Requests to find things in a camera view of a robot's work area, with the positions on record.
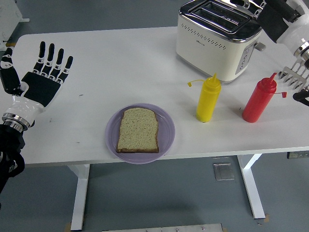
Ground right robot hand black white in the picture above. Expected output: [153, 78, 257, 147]
[231, 0, 309, 51]

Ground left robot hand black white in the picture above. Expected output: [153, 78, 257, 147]
[0, 41, 74, 123]

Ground cream and chrome toaster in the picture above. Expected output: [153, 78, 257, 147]
[175, 0, 266, 85]

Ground bread slice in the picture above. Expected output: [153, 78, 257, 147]
[116, 107, 160, 154]

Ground purple plate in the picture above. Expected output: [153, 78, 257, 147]
[104, 103, 176, 165]

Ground silver toast rack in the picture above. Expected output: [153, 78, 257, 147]
[279, 59, 309, 94]

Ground white equipment cabinet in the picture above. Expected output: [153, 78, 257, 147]
[0, 0, 30, 52]

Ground red squeeze bottle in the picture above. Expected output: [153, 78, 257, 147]
[242, 72, 288, 123]

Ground yellow squeeze bottle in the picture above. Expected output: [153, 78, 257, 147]
[187, 72, 222, 123]

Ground white table leg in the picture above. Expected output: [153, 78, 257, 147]
[67, 163, 91, 231]
[236, 154, 266, 220]

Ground table height control panel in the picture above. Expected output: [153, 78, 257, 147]
[286, 151, 309, 160]

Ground metal floor socket cover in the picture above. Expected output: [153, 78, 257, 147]
[212, 163, 235, 181]

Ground grey metal base plate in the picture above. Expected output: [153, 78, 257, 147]
[101, 223, 224, 232]

